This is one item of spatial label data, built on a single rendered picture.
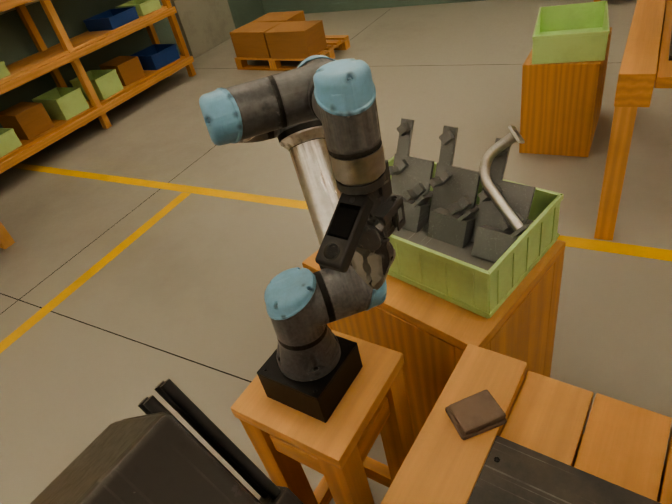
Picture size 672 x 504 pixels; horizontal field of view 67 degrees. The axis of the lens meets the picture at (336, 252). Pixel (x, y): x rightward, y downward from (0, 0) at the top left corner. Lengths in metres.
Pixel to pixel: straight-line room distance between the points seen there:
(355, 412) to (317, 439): 0.11
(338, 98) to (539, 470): 0.77
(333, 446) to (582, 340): 1.56
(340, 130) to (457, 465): 0.69
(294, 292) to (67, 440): 1.89
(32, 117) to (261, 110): 5.19
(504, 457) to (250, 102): 0.79
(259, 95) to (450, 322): 0.92
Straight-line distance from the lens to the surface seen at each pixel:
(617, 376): 2.41
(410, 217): 1.67
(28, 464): 2.81
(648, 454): 1.17
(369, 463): 1.86
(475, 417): 1.10
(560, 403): 1.20
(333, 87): 0.64
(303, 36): 6.02
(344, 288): 1.06
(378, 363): 1.30
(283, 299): 1.04
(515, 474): 1.08
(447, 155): 1.63
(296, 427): 1.23
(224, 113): 0.73
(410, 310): 1.49
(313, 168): 1.09
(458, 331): 1.43
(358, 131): 0.66
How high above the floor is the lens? 1.85
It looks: 37 degrees down
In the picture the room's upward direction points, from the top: 13 degrees counter-clockwise
